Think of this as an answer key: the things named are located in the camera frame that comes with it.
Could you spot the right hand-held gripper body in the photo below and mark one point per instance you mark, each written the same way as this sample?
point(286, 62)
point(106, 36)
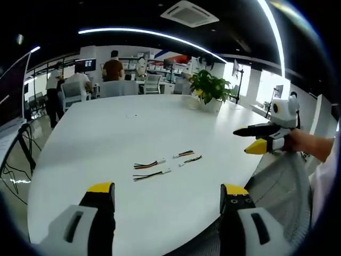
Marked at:
point(285, 112)

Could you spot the white humanoid figure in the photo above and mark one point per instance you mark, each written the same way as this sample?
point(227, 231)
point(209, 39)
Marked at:
point(141, 69)

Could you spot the curved ceiling light strip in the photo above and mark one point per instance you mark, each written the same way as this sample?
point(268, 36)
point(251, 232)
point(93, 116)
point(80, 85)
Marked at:
point(149, 32)
point(277, 37)

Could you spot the grey mesh office chair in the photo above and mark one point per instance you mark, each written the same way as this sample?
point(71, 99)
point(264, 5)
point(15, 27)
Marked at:
point(282, 186)

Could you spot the ceiling air conditioner vent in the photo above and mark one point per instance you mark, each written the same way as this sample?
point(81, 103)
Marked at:
point(189, 13)

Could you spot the green potted plant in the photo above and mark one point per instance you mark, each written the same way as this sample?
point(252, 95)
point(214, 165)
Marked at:
point(210, 88)

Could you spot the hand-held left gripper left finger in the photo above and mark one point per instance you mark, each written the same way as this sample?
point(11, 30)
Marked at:
point(77, 226)

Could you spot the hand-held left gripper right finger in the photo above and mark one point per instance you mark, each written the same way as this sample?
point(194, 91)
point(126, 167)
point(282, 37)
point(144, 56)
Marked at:
point(239, 229)

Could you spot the white mesh office chair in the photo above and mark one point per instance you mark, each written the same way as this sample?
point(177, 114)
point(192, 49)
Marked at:
point(152, 84)
point(73, 93)
point(118, 88)

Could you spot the black tripod stand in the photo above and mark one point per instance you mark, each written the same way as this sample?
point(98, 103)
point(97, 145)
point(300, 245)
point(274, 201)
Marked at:
point(240, 80)

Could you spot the shelf with white boxes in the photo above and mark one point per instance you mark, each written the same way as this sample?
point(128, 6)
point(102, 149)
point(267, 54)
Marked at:
point(157, 65)

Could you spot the large dark display panel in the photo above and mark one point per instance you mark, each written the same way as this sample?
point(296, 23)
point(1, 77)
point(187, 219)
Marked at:
point(13, 90)

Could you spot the dark monitor screen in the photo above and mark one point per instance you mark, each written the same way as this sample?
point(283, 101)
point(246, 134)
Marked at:
point(85, 65)

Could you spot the person's right hand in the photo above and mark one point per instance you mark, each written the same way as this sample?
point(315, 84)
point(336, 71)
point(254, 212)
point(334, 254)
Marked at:
point(298, 141)

